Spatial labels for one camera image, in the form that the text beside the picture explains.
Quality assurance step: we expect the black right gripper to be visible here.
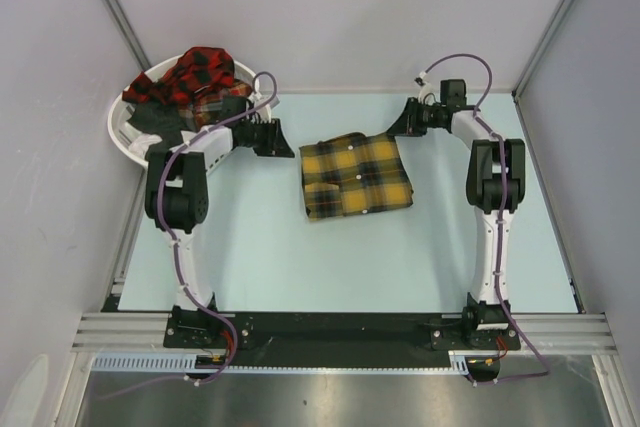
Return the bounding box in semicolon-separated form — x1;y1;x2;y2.
387;97;444;138

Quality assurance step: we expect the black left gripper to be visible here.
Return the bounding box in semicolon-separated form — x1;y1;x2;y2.
241;118;294;158

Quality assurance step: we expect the yellow plaid long sleeve shirt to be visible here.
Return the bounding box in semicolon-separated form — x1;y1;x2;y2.
300;132;413;221

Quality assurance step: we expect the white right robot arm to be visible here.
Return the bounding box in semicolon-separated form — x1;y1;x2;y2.
388;79;526;352

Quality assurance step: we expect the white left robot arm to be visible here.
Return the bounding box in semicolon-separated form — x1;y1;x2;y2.
144;93;294;347

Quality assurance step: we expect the red tan plaid shirt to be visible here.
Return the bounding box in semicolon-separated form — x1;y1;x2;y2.
189;80;253;131

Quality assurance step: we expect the red black checkered shirt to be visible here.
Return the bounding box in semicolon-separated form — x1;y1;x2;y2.
122;47;235;106

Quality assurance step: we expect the dark grey garment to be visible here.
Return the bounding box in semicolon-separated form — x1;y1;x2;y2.
128;102;195;148

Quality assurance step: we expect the white garment in basket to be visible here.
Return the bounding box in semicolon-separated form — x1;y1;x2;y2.
128;134;162;159

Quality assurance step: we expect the white plastic laundry basket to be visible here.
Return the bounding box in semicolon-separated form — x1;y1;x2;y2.
107;55;267;170

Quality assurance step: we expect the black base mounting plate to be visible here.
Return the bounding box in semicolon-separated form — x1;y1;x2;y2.
163;312;496;369

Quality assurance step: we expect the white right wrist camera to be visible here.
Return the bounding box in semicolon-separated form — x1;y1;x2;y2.
414;76;436;104

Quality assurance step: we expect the aluminium frame rail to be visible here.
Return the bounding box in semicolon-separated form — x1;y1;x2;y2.
72;312;169;353

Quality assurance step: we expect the white cable duct rail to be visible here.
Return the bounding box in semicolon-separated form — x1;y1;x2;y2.
91;349;506;379

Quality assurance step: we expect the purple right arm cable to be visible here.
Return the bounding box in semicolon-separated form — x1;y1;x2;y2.
417;52;551;388

